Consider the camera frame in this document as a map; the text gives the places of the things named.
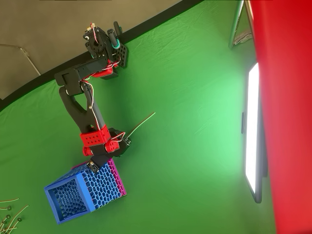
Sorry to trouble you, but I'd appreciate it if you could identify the thin green-white stick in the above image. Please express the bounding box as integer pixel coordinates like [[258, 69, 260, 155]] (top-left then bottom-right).
[[127, 112, 156, 137]]

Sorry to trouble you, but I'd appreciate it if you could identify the blue honeycomb basket magenta base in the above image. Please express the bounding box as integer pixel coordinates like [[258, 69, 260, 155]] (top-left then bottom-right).
[[43, 157, 128, 225]]

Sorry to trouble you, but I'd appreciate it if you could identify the green cloth black rim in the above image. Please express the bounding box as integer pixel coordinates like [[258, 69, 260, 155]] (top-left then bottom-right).
[[0, 0, 278, 234]]

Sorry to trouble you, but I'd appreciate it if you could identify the white LED light panel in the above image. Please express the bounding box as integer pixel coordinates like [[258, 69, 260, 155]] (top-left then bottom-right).
[[241, 62, 269, 204]]

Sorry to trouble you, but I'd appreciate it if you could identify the thin grey metal rod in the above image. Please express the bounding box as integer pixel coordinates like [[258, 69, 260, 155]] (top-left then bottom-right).
[[0, 44, 42, 77]]

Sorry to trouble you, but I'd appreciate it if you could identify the chrome metal stand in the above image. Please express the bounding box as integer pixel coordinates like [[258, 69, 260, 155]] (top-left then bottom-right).
[[228, 0, 254, 50]]

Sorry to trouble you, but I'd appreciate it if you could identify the large red cloth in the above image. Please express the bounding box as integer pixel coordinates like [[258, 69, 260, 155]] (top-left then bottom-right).
[[248, 0, 312, 234]]

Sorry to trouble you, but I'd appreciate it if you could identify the white red wrist cable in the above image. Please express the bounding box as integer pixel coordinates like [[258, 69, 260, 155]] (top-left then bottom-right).
[[108, 131, 126, 142]]

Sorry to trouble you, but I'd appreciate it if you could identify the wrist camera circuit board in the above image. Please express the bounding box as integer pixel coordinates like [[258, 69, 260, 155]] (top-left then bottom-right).
[[87, 159, 101, 175]]

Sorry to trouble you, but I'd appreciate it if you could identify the white red arm cable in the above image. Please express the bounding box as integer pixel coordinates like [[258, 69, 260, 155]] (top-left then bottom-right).
[[79, 60, 121, 130]]

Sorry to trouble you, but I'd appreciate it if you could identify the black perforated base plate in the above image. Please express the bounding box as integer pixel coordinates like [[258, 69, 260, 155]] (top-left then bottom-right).
[[114, 43, 129, 68]]

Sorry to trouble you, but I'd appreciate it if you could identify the black clamp teal ring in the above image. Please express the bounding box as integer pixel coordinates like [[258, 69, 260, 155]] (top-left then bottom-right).
[[107, 28, 122, 50]]

